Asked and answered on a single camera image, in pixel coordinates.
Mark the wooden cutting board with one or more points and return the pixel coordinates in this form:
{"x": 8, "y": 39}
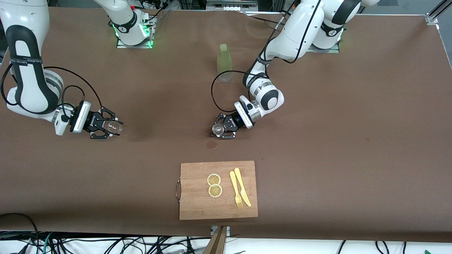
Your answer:
{"x": 219, "y": 208}

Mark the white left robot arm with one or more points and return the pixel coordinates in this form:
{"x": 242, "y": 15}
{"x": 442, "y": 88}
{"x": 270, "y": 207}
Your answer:
{"x": 300, "y": 28}

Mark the aluminium frame corner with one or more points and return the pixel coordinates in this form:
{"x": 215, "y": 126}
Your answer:
{"x": 436, "y": 14}

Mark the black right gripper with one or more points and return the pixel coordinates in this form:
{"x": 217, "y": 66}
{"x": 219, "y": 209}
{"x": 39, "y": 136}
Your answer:
{"x": 90, "y": 121}

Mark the yellow plastic knife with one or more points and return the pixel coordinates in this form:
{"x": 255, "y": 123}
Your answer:
{"x": 243, "y": 190}

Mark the brown table cover sheet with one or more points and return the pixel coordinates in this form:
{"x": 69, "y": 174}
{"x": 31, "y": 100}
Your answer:
{"x": 317, "y": 194}

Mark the wooden post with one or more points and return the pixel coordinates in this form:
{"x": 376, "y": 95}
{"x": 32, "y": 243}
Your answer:
{"x": 217, "y": 243}

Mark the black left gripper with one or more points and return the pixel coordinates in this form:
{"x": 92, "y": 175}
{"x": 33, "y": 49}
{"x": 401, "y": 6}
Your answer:
{"x": 233, "y": 123}

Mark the lemon slice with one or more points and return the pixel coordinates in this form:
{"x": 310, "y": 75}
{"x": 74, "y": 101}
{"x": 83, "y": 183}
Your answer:
{"x": 214, "y": 179}
{"x": 215, "y": 191}

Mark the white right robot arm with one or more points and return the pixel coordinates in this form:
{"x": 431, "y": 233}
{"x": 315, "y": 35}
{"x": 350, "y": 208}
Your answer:
{"x": 21, "y": 14}

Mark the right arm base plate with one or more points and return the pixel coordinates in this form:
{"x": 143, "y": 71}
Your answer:
{"x": 136, "y": 46}

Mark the metal table bracket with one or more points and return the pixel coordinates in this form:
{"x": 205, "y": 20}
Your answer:
{"x": 213, "y": 230}

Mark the green sleeved glass bottle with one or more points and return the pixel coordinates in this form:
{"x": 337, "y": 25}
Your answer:
{"x": 224, "y": 60}

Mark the clear glass cup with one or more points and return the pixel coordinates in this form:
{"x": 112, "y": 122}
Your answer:
{"x": 114, "y": 127}

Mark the yellow plastic fork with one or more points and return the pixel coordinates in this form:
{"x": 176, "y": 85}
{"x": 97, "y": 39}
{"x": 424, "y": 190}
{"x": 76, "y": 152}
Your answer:
{"x": 234, "y": 187}

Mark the steel jigger measuring cup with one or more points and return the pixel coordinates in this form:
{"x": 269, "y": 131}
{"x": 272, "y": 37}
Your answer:
{"x": 218, "y": 129}

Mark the white power strip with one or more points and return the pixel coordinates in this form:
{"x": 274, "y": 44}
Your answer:
{"x": 231, "y": 4}

